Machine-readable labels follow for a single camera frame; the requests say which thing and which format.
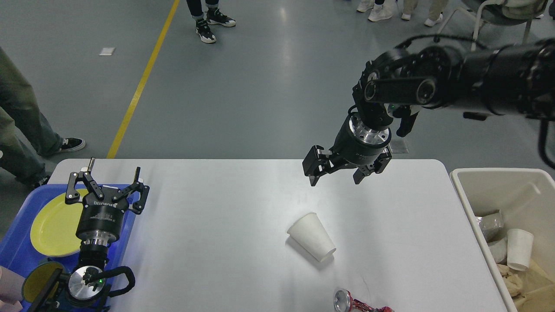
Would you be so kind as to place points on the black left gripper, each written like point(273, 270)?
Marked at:
point(102, 219)

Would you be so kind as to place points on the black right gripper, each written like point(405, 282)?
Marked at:
point(356, 146)

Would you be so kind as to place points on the yellow plate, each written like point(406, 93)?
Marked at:
point(56, 222)

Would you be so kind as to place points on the white paper cup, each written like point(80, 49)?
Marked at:
point(519, 249)
point(309, 232)

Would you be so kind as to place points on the pink mug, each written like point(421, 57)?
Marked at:
point(10, 290)

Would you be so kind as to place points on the brown paper bag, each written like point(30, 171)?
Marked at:
point(538, 290)

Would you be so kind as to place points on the brown paper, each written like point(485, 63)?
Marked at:
point(513, 282)

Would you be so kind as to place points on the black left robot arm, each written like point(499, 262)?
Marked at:
point(90, 284)

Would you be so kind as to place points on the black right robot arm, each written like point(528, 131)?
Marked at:
point(511, 80)

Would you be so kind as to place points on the right floor socket plate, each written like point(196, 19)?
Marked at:
point(398, 147)

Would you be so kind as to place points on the blue plastic tray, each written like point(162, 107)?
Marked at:
point(17, 252)

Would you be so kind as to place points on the person in jeans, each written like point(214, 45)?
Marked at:
point(25, 132)

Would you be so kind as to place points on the white paper on floor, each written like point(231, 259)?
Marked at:
point(107, 51)

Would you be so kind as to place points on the person in white sneakers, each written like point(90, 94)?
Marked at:
point(377, 10)

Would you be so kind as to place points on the beige plastic bin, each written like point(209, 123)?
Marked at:
point(526, 199)

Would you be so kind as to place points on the person in black coat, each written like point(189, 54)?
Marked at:
point(212, 16)

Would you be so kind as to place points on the office chair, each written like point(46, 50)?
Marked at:
point(499, 12)

